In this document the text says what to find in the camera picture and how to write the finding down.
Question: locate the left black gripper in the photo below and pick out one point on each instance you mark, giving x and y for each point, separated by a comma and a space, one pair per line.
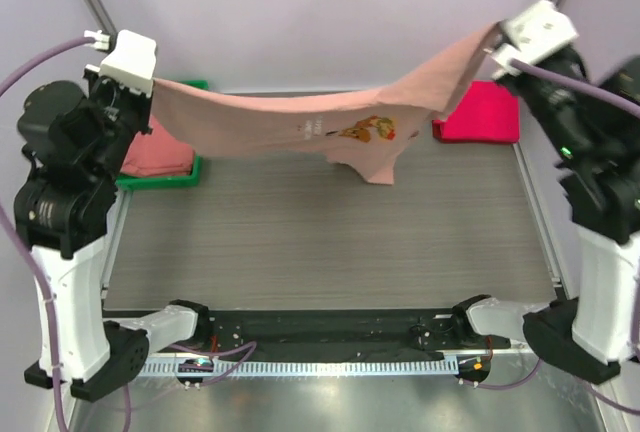
97, 85

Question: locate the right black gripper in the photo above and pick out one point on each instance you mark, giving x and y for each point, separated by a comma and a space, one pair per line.
513, 81

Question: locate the pink printed t-shirt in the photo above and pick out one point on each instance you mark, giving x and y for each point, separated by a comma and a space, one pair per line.
366, 130

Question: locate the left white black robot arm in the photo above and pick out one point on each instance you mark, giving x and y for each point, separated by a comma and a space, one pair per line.
76, 139

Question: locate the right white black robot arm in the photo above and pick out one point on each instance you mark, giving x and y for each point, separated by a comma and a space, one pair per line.
594, 129

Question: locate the salmon folded t-shirt in bin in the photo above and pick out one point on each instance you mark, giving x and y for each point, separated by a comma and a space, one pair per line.
158, 154

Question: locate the green plastic bin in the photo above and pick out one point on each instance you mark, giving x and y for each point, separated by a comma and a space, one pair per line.
132, 183

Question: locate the magenta folded t-shirt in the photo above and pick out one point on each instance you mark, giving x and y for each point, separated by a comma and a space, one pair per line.
488, 114

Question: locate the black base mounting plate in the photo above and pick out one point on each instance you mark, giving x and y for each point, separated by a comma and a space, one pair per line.
434, 329

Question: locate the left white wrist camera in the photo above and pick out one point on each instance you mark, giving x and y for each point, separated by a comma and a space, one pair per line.
130, 59

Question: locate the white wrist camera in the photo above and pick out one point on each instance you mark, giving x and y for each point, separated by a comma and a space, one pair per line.
535, 34
130, 59

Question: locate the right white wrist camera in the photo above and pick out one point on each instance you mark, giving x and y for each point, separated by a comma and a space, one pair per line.
535, 34

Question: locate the aluminium extrusion rail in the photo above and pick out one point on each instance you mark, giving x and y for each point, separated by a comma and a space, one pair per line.
368, 352

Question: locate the white slotted cable duct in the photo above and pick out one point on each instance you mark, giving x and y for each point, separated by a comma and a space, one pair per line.
187, 367

